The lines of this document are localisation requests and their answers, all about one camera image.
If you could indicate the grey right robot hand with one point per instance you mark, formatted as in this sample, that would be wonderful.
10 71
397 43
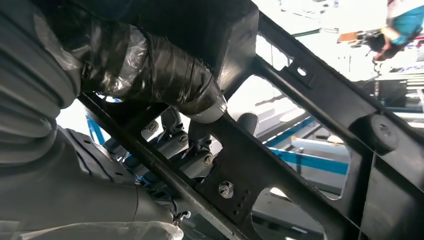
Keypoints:
66 192

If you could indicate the blue metal shelf rack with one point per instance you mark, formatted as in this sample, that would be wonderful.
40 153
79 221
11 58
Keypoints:
314 162

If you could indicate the person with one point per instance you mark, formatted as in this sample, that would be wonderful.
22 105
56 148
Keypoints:
405 23

